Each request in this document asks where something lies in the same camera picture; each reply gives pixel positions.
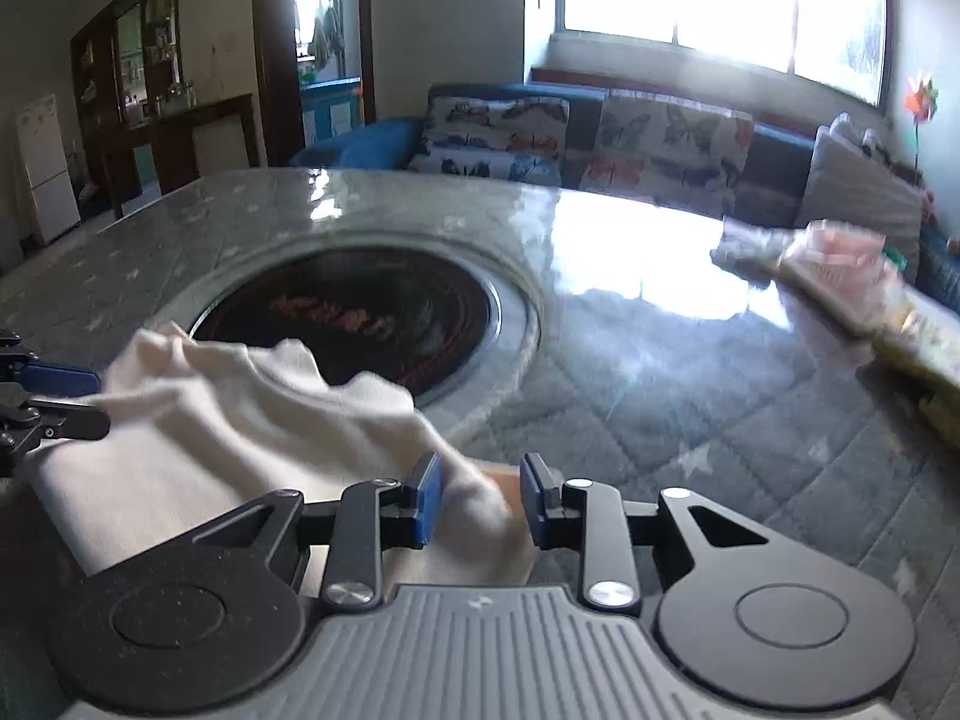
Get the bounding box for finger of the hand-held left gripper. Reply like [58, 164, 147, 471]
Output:
[0, 330, 102, 395]
[0, 399, 112, 460]

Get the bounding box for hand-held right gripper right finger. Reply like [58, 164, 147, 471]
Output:
[520, 452, 773, 610]

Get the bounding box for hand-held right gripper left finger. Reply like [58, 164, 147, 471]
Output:
[191, 452, 445, 612]

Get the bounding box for cream white pants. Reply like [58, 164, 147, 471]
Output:
[22, 321, 537, 586]

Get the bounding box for black round built-in cooker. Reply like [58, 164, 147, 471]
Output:
[187, 251, 502, 406]

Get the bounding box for white refrigerator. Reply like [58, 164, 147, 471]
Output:
[15, 94, 82, 245]

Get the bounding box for dark wooden cabinet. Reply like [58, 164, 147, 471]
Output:
[71, 0, 260, 218]

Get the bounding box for blue sofa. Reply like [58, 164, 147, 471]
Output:
[289, 82, 960, 293]

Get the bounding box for butterfly print cushion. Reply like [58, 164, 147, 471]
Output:
[577, 90, 755, 218]
[409, 94, 571, 187]

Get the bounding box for white plastic bag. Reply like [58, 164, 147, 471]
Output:
[709, 217, 908, 338]

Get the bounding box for yellow folded patterned cloth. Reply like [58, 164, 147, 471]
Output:
[870, 285, 960, 428]

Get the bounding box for grey pillow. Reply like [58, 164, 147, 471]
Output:
[795, 126, 927, 263]

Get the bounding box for colourful pinwheel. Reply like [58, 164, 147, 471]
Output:
[904, 73, 938, 166]

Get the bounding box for dark wooden door frame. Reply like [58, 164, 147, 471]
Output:
[251, 0, 376, 166]

